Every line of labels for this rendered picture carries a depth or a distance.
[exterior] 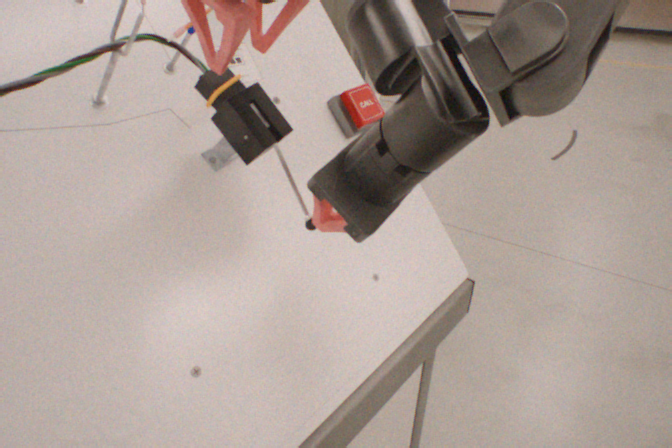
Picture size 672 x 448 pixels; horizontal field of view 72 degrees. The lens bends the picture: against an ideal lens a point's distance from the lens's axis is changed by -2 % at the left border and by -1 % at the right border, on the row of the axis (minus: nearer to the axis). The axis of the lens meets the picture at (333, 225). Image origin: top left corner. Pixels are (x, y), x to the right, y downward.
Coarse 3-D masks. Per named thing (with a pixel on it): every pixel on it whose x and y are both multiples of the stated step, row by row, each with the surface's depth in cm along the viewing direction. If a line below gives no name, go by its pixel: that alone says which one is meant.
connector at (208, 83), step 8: (208, 72) 42; (224, 72) 43; (232, 72) 43; (200, 80) 42; (208, 80) 42; (216, 80) 42; (224, 80) 42; (200, 88) 42; (208, 88) 42; (216, 88) 42; (232, 88) 43; (240, 88) 43; (208, 96) 43; (224, 96) 42; (216, 104) 43
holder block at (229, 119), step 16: (240, 96) 42; (256, 96) 43; (224, 112) 42; (240, 112) 41; (272, 112) 43; (224, 128) 43; (240, 128) 42; (256, 128) 42; (272, 128) 43; (288, 128) 44; (240, 144) 43; (256, 144) 42; (272, 144) 42
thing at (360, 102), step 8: (360, 88) 60; (368, 88) 61; (344, 96) 58; (352, 96) 58; (360, 96) 59; (368, 96) 60; (344, 104) 59; (352, 104) 58; (360, 104) 59; (368, 104) 60; (376, 104) 61; (352, 112) 58; (360, 112) 59; (368, 112) 59; (376, 112) 60; (384, 112) 61; (360, 120) 58; (368, 120) 59; (376, 120) 61; (360, 128) 59
